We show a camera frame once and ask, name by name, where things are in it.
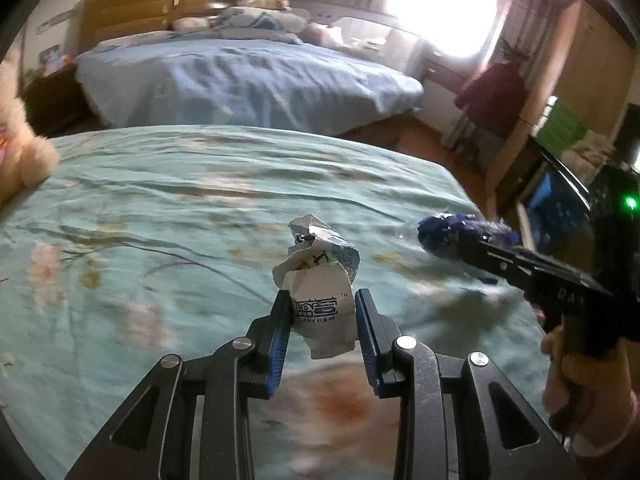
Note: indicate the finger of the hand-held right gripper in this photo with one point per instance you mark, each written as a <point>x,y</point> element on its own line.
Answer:
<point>500,265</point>

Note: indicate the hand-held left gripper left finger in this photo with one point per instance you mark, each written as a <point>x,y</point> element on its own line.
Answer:
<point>280,340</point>

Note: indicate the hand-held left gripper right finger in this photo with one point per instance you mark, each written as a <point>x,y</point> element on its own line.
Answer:
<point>367,345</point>

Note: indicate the white packet blue print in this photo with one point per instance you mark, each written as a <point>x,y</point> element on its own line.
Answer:
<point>320,300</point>

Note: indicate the dark blue shiny wrapper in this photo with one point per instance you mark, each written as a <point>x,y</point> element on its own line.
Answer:
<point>450,232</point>

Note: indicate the person's right forearm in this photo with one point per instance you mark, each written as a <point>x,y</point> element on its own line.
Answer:
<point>615,455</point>

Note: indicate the person's right hand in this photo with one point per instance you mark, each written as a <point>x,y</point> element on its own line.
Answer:
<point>595,380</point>

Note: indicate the black television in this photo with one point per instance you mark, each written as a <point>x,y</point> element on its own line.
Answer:
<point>565,185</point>

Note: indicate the beige fluffy blanket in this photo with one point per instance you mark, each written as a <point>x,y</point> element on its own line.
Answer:
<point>592,152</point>

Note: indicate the metal clothes stand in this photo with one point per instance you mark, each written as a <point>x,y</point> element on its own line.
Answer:
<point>467,140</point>

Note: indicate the green box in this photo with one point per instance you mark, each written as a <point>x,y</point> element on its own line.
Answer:
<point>560,122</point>

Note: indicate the dark red coat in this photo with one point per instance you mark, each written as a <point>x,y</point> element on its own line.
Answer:
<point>492,95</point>

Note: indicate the teal floral blanket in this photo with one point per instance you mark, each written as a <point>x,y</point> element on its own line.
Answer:
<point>150,210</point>

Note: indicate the wooden wardrobe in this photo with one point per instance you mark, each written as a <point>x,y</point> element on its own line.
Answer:
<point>595,60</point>

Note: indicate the white desk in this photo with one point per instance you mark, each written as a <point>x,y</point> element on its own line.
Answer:
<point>440,72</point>

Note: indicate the bright window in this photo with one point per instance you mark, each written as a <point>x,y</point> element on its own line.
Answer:
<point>445,5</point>

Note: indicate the light blue bed blanket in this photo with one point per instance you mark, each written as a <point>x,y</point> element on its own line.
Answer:
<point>250,75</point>

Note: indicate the blue white patterned pillow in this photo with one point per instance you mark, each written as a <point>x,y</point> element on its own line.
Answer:
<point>255,20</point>

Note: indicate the beige plush bear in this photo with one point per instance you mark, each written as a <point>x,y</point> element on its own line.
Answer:
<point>20,150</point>

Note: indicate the dark wooden nightstand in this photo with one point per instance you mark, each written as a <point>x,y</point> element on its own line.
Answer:
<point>55,95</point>

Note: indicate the wooden headboard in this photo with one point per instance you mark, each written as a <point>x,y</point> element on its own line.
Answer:
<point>135,10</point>

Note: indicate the colourful small box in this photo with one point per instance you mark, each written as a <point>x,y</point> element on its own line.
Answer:
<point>52,57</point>

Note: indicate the white child bed frame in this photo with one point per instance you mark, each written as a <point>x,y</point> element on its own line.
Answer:
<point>365,25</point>

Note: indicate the wall socket panel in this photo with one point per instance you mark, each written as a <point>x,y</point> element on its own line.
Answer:
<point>57,17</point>

